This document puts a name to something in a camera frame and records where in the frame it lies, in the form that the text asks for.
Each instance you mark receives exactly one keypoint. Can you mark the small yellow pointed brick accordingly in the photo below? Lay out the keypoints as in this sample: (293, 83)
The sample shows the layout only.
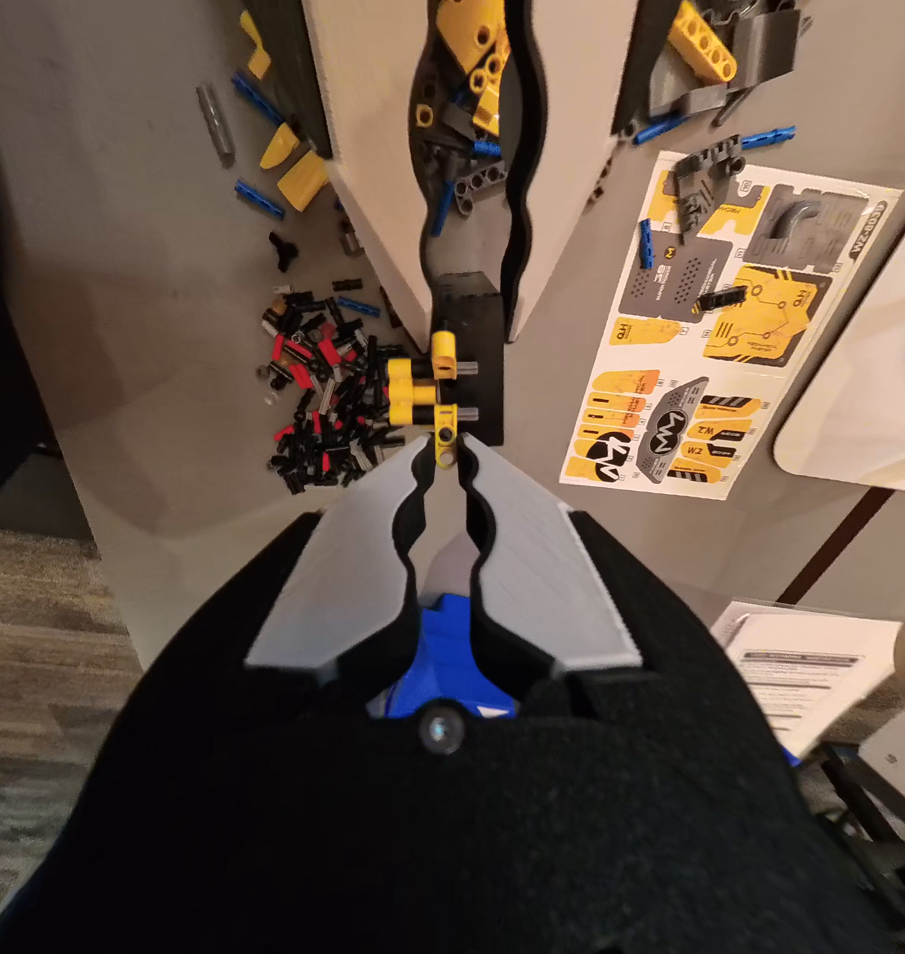
(277, 149)

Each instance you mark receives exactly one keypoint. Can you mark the yellow grey sticker sheet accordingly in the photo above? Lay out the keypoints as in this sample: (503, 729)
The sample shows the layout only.
(668, 425)

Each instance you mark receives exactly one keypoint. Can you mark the blue axle pin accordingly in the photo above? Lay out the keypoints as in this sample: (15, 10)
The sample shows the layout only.
(257, 97)
(661, 128)
(765, 137)
(647, 242)
(258, 197)
(359, 305)

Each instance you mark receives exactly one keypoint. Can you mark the pile of yellow grey bricks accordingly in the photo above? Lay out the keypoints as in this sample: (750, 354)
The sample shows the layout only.
(471, 30)

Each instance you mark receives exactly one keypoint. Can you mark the grey cylinder connector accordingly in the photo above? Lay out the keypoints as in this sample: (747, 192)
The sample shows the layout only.
(215, 123)

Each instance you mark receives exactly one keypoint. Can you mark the large yellow curved brick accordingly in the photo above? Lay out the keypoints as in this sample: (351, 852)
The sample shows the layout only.
(303, 182)

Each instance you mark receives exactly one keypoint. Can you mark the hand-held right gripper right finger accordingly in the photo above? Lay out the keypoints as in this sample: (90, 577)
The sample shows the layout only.
(549, 589)

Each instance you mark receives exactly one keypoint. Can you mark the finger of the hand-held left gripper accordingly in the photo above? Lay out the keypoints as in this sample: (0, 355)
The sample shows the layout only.
(370, 134)
(571, 112)

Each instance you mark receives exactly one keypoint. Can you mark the grey elbow pipe brick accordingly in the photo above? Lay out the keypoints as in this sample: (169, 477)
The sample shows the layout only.
(788, 216)

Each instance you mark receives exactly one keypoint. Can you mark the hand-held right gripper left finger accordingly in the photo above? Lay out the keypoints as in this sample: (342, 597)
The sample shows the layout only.
(333, 589)

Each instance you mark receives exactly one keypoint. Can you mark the small grey brick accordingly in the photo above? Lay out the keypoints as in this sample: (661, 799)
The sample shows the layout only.
(350, 240)

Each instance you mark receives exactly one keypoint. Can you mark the black T connector brick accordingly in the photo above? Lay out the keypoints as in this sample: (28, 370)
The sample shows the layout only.
(282, 252)

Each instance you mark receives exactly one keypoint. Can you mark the pile of black red pins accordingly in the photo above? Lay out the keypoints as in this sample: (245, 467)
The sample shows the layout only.
(325, 402)

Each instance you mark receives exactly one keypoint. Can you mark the yellow holed connector brick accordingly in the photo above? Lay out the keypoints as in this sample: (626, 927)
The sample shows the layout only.
(255, 52)

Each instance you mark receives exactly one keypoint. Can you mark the white printed paper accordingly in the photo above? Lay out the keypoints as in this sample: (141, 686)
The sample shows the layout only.
(795, 671)

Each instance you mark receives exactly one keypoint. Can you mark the yellow and black brick assembly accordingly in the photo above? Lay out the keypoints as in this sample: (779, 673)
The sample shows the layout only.
(471, 313)

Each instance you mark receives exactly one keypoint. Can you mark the white rounded tray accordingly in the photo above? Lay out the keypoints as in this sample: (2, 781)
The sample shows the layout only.
(870, 402)

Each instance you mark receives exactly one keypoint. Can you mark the dark grey brick assembly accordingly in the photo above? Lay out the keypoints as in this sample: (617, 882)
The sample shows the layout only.
(702, 175)

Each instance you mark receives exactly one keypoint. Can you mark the small black brick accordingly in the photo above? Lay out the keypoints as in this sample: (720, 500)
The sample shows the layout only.
(720, 298)

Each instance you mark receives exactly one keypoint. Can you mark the blue storage box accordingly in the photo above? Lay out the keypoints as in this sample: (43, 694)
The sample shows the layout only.
(452, 656)

